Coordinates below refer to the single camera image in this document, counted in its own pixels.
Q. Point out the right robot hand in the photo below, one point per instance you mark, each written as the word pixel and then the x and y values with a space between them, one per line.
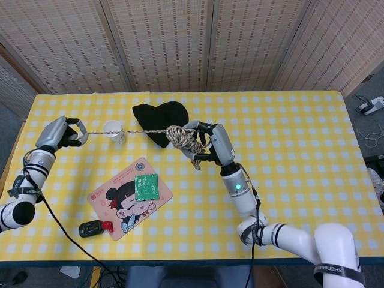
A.
pixel 222 144

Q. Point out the white paper cup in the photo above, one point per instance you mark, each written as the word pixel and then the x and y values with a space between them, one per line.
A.
pixel 115 136

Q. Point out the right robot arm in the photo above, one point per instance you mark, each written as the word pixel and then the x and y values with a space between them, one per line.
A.
pixel 243 195

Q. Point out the green tea sachet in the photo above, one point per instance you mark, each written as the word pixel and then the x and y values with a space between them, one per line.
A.
pixel 147 187

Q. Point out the pink cartoon girl mouse pad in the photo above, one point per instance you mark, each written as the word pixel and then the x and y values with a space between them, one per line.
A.
pixel 120 198

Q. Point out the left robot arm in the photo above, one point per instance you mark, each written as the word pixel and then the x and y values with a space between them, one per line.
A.
pixel 36 163

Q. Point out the yellow white checkered tablecloth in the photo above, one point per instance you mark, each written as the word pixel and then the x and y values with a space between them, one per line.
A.
pixel 195 225

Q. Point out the black knit beanie hat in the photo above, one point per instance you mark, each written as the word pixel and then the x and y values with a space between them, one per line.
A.
pixel 156 117

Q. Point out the black box on floor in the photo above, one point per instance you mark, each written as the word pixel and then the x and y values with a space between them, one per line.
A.
pixel 376 160

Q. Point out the white paper scrap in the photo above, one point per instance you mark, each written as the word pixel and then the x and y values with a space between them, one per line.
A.
pixel 70 271

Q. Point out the woven folding screen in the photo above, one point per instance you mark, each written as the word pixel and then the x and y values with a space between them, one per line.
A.
pixel 168 45

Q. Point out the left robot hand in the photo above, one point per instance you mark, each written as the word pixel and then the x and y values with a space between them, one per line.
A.
pixel 52 133

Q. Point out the white power strip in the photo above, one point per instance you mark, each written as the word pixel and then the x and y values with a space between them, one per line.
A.
pixel 370 106

